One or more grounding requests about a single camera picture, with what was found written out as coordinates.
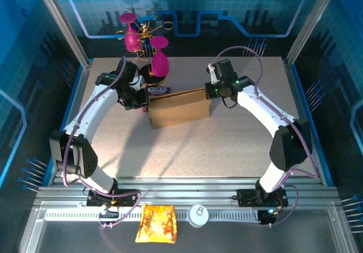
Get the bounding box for yellow snack bag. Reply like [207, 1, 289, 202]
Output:
[134, 203, 179, 244]

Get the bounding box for brown cardboard box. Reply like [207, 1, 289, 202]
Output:
[147, 87, 212, 129]

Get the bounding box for aluminium extrusion frame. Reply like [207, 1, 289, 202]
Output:
[16, 0, 361, 253]

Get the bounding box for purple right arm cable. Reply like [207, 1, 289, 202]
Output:
[214, 45, 320, 228]

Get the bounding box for pink glasses on gold rack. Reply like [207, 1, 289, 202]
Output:
[115, 11, 174, 85]

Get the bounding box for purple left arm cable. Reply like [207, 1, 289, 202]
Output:
[61, 56, 142, 229]

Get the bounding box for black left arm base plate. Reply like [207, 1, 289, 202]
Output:
[86, 189, 140, 207]

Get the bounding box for purple candy bag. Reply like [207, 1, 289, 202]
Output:
[141, 86, 171, 113]

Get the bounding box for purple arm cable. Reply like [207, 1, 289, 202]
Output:
[214, 45, 320, 228]
[61, 56, 142, 229]

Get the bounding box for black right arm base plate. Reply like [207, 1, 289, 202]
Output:
[237, 188, 289, 208]

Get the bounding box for white slotted cable duct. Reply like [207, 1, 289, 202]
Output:
[44, 210, 261, 223]

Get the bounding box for pink glitter wine glass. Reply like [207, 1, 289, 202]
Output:
[119, 12, 144, 53]
[149, 36, 170, 77]

